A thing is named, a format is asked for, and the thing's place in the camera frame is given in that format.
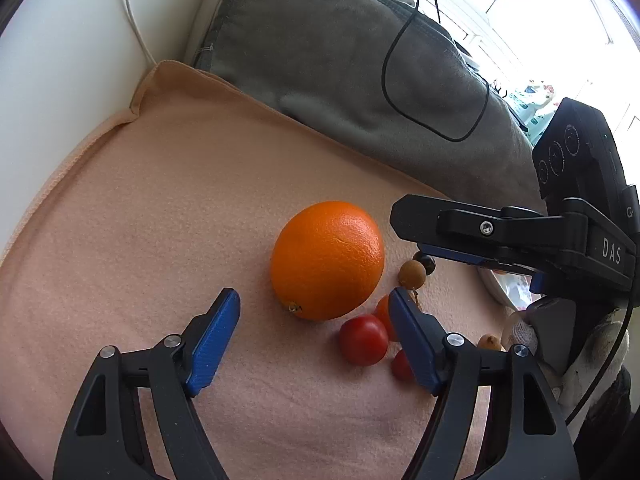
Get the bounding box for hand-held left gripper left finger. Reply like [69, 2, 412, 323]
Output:
[52, 287, 242, 480]

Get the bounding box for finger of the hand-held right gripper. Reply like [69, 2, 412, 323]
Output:
[416, 241, 543, 278]
[389, 193, 588, 266]

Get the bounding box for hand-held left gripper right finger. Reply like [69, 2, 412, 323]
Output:
[388, 287, 581, 480]

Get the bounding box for small red tomato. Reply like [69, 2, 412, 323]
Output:
[391, 349, 416, 381]

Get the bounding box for dark plum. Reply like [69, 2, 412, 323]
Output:
[412, 251, 437, 276]

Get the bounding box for mandarin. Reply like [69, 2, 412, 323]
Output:
[375, 294, 401, 343]

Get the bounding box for floral white plate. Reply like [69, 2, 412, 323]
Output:
[477, 266, 538, 311]

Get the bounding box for red cherry tomato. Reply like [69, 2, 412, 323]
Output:
[339, 314, 390, 367]

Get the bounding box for large smooth orange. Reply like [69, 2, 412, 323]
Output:
[270, 201, 386, 322]

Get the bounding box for person's right forearm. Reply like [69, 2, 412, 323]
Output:
[570, 367, 637, 463]

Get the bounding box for person's right hand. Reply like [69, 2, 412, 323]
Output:
[501, 309, 631, 412]

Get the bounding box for teal patterned cloth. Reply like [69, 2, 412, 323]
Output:
[514, 80, 557, 133]

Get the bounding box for peach blanket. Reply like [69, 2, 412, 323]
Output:
[0, 60, 551, 480]

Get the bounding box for grey cushion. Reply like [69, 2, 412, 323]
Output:
[192, 0, 546, 201]

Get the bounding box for white side cabinet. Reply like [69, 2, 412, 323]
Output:
[0, 0, 241, 261]

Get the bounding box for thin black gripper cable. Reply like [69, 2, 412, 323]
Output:
[567, 305, 632, 423]

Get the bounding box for white window frame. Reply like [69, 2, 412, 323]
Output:
[415, 0, 640, 126]

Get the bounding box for white cable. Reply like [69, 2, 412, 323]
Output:
[120, 0, 156, 63]

